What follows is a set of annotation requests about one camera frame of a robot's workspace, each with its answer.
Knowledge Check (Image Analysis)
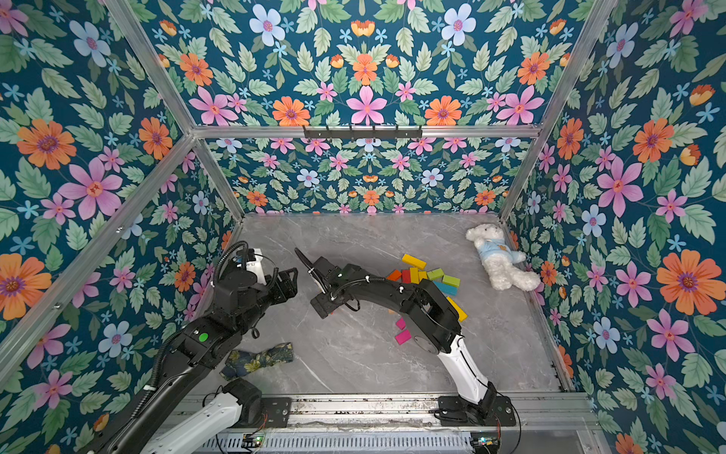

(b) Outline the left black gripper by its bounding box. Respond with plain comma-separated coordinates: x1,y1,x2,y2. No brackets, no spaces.
233,266,300,337

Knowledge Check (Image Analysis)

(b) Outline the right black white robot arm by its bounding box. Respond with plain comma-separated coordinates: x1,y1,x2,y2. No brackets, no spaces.
294,248,498,423

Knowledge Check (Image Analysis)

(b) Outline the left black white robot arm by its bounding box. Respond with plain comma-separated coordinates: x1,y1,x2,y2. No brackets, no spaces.
79,240,298,453

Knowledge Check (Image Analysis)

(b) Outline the floral fabric pouch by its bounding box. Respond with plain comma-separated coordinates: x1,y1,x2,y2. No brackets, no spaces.
220,342,294,381

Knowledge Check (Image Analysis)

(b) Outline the orange block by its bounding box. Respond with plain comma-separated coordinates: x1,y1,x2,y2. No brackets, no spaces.
387,270,402,281

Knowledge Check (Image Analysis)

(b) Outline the yellow block at pile top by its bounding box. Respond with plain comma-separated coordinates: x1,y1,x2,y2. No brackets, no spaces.
402,255,427,270

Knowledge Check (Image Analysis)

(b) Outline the light green block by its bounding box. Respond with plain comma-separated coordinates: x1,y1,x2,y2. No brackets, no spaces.
427,269,444,281

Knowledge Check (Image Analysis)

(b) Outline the teal block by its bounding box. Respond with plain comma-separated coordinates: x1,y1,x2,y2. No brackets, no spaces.
434,281,459,296

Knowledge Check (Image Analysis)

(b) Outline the green block right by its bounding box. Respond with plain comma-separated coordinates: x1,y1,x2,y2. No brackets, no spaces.
442,275,461,288

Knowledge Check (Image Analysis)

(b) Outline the white vented strip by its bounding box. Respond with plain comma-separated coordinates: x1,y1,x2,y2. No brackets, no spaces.
225,431,474,453

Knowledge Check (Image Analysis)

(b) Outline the yellow block lower right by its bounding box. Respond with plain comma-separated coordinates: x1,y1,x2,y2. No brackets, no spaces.
447,297,469,323

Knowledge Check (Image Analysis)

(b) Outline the white teddy bear plush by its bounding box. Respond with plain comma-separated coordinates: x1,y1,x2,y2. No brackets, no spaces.
465,223,542,291

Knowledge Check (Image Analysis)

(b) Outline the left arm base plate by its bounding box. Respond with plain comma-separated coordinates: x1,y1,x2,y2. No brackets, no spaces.
250,397,292,429

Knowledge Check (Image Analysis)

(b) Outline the metal hook rail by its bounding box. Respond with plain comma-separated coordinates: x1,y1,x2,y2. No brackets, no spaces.
302,126,424,140

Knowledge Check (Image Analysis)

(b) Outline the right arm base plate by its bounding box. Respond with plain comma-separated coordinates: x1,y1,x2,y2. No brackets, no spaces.
430,395,518,428

